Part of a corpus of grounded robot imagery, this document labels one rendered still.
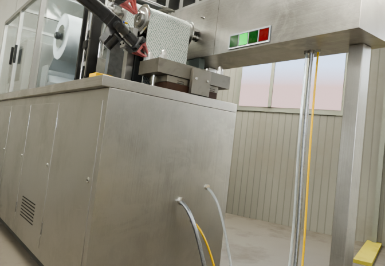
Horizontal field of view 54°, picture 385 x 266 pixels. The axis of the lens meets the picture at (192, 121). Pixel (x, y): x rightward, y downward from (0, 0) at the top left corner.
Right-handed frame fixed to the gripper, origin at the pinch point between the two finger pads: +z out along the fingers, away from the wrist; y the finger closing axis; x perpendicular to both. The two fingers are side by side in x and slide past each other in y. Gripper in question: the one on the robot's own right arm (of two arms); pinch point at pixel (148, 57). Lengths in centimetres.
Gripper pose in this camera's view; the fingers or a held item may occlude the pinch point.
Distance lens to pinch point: 176.4
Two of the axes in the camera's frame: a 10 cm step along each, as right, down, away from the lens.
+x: 4.9, -8.0, 3.5
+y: 6.1, 0.2, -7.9
